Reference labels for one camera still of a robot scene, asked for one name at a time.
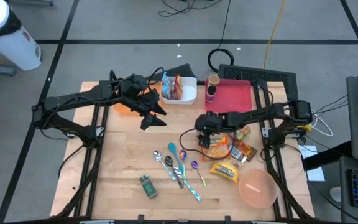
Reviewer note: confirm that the black perforated panel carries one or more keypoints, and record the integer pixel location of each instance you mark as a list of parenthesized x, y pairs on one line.
[(259, 73)]

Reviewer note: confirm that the tan lid glass jar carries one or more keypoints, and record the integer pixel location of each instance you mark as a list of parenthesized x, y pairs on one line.
[(213, 80)]

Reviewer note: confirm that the red plastic tray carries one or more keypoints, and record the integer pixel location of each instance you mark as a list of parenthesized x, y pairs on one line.
[(232, 96)]

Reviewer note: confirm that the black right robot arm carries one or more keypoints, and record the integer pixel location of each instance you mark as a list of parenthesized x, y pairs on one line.
[(259, 114)]

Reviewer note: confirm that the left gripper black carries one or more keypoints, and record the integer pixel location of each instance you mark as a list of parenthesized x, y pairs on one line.
[(145, 101)]

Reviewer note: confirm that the yellow plug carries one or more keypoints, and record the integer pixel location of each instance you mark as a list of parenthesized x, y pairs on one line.
[(304, 127)]

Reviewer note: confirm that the purple label spice jar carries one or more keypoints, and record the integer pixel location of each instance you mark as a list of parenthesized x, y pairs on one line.
[(211, 91)]

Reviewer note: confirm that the dark silver spoon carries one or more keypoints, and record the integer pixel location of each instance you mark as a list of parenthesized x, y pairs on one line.
[(168, 160)]

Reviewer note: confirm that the orange plastic tray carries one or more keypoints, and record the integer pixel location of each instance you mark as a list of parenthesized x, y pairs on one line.
[(121, 109)]

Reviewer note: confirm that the green yellow ramen packet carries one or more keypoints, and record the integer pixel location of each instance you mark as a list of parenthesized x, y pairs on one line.
[(243, 133)]

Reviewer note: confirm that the black table frame rail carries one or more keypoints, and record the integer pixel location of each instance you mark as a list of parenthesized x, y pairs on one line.
[(288, 199), (95, 174)]

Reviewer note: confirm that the teal plastic spoon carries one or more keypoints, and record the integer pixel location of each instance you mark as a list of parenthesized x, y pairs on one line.
[(171, 147)]

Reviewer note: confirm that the red yellow ramen packet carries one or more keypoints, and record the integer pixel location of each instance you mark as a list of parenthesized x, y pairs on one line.
[(177, 88)]

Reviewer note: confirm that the black wedge panel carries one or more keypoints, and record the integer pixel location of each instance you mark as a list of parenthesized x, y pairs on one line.
[(179, 72)]

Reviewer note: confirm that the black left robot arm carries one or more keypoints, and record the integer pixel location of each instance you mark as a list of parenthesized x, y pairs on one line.
[(73, 99)]

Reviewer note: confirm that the white paper sheet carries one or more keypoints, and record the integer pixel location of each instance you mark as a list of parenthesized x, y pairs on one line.
[(317, 175)]

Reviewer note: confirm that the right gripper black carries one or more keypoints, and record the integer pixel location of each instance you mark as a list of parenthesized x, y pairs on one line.
[(207, 124)]

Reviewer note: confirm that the white trash can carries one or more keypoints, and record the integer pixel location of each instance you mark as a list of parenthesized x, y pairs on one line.
[(14, 46)]

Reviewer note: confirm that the metal table bracket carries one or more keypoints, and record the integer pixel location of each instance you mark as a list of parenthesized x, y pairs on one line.
[(266, 132), (70, 133)]

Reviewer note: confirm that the orange chicken ramen packet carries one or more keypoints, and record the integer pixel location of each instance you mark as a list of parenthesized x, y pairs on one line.
[(219, 151)]

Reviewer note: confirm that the pink plastic bowl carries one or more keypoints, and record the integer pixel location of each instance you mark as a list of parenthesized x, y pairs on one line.
[(257, 199)]

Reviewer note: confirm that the brown orange snack packet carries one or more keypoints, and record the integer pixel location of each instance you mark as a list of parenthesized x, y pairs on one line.
[(249, 151)]

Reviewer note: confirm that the black desk leg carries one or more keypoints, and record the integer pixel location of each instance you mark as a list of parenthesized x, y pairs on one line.
[(325, 157)]

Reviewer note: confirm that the white plastic container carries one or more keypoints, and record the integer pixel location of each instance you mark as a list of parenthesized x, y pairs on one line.
[(189, 93)]

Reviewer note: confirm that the rainbow metal spoon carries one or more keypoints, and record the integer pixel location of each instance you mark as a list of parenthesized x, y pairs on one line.
[(183, 154)]

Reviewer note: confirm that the green spice jar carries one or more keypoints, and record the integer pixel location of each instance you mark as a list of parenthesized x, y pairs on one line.
[(148, 186)]

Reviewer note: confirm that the black table clamp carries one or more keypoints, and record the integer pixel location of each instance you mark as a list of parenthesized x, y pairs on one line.
[(227, 218), (140, 217)]

